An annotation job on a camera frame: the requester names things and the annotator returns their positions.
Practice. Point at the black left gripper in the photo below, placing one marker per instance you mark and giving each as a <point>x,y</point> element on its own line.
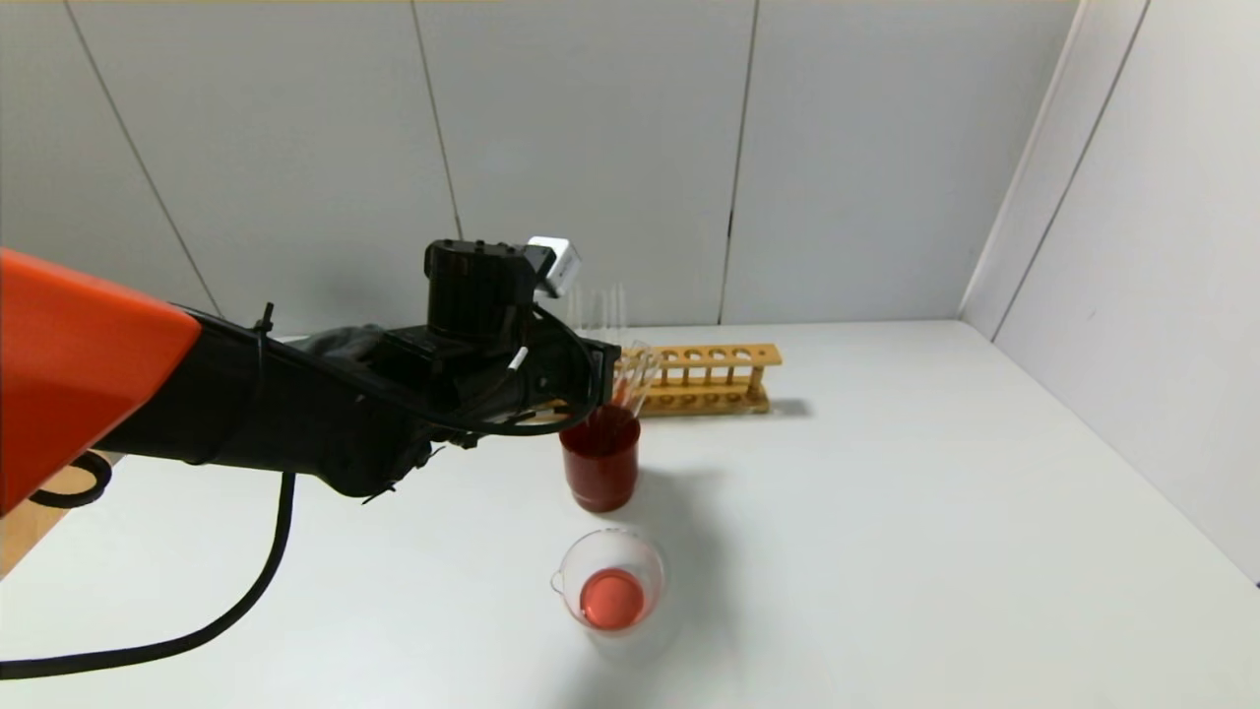
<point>602,372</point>

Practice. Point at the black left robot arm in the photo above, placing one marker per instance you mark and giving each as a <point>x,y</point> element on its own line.
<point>246,404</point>

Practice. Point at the test tube with red pigment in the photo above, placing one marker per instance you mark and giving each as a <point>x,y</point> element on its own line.
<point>618,310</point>

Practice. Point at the test tube with yellow pigment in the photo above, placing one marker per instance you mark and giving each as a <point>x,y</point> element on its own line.
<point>575,310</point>

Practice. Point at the wooden test tube rack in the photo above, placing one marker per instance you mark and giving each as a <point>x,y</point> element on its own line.
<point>709,359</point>

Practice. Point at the red plastic cup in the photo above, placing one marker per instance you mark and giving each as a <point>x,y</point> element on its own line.
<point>600,463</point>

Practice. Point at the clear glass beaker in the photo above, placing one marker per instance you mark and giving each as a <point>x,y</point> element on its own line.
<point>610,596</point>

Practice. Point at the grey cloth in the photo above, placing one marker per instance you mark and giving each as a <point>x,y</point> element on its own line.
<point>340,340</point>

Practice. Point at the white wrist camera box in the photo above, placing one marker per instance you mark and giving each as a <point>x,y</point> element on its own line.
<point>559,264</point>

